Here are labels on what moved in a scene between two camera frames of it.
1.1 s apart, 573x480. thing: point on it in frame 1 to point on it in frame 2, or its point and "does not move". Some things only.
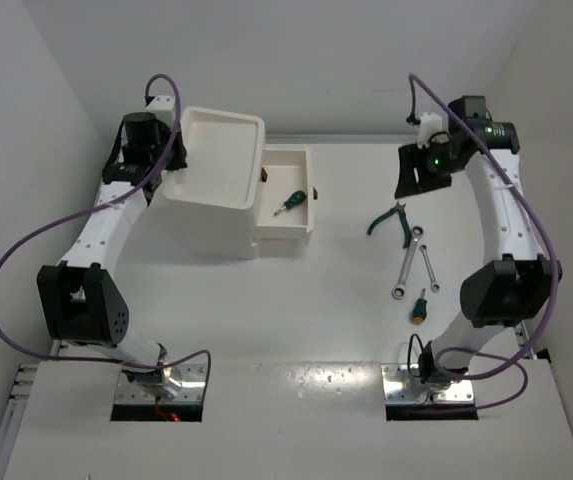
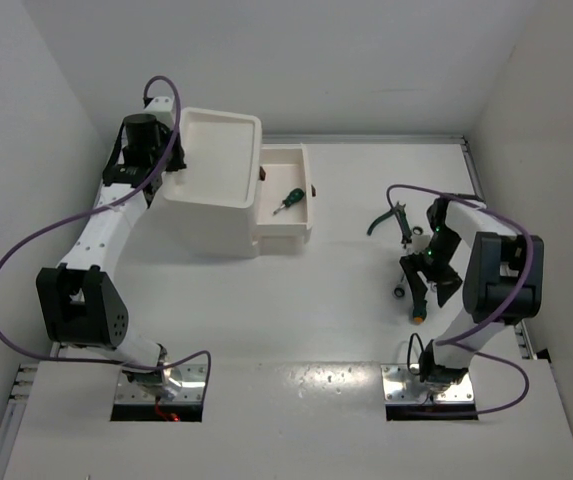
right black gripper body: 437,155 to 437,257
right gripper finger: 426,178 to 448,285
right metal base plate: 400,386 does not move
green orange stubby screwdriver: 420,309 does not move
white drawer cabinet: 211,209 does not move
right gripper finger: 412,174 to 417,286
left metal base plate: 185,383 does not move
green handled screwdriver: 296,198 does not move
